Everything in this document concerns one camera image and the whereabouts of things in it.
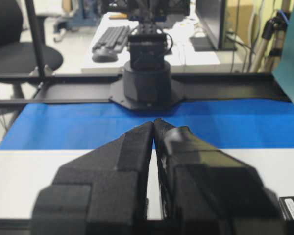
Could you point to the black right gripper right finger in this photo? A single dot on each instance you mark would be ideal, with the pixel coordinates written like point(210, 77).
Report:
point(208, 192)

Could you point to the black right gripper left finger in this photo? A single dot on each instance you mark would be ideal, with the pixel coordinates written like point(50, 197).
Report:
point(100, 193)

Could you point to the black Dynamixel box nearest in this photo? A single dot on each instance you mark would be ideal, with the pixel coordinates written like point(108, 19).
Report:
point(287, 207)

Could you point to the white base board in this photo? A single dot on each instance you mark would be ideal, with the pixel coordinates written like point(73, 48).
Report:
point(23, 173)

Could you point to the blue table mat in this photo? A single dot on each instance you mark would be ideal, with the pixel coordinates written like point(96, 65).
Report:
point(229, 124)

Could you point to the black computer mouse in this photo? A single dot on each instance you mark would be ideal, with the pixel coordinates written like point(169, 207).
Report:
point(104, 56)

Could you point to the white office desk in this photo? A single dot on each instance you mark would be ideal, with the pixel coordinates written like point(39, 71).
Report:
point(183, 58)

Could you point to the black keyboard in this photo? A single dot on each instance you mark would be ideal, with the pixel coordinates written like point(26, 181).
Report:
point(114, 38)

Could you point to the black office chair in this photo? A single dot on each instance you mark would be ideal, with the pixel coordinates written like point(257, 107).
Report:
point(15, 56)

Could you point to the black computer monitor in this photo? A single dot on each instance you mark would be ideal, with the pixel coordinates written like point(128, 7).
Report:
point(212, 16)

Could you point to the black metal frame rail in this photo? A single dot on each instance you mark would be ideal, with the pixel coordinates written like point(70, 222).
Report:
point(185, 87)

